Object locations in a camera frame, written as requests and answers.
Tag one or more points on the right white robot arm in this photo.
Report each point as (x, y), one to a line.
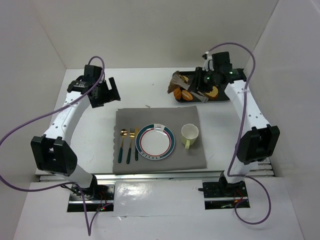
(257, 138)

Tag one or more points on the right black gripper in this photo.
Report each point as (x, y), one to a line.
(199, 81)

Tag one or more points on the gold fork green handle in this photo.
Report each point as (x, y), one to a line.
(132, 135)

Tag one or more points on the round toasted bread slice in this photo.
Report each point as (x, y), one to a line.
(184, 78)

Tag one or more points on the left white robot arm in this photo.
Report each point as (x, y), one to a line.
(52, 151)

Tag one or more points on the seeded bread slice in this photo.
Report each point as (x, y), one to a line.
(213, 94)

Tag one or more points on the small orange croissant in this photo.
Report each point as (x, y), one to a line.
(177, 93)

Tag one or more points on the black baking tray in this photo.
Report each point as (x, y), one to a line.
(221, 95)

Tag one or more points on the pale green mug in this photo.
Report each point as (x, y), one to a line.
(189, 134)

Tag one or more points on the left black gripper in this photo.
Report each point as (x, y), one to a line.
(107, 90)

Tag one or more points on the white plate with coloured rim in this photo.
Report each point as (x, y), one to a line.
(155, 142)

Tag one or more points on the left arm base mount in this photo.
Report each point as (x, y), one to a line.
(102, 201)

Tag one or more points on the orange glazed bun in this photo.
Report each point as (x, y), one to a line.
(187, 96)

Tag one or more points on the gold knife green handle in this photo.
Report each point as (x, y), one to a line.
(136, 153)

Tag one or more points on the metal tongs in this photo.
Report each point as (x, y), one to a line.
(197, 96)

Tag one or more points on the grey cloth placemat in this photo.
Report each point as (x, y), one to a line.
(174, 118)

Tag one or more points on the aluminium rail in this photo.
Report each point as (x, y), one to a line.
(103, 171)

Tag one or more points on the gold spoon green handle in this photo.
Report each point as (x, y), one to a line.
(123, 134)

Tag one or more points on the dark brown bread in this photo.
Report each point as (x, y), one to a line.
(173, 84)

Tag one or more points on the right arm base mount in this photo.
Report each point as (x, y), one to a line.
(220, 194)

